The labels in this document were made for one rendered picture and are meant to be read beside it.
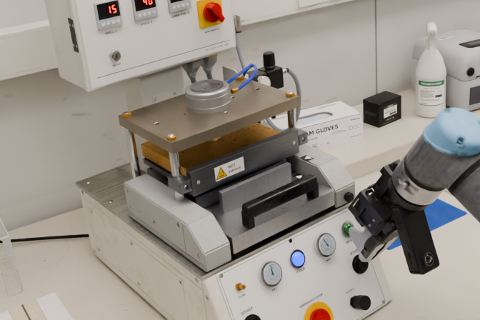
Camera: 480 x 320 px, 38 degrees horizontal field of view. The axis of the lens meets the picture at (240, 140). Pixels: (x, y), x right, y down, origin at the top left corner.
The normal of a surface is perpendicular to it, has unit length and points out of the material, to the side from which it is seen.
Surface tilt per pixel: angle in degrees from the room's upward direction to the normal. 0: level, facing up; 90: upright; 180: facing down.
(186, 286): 90
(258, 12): 90
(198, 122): 0
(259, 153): 90
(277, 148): 90
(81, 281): 0
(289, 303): 65
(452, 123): 35
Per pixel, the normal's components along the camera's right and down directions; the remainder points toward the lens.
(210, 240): 0.32, -0.52
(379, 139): -0.09, -0.91
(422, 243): 0.49, -0.12
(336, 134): 0.39, 0.33
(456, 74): -0.92, 0.20
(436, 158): -0.70, 0.38
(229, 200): 0.60, 0.27
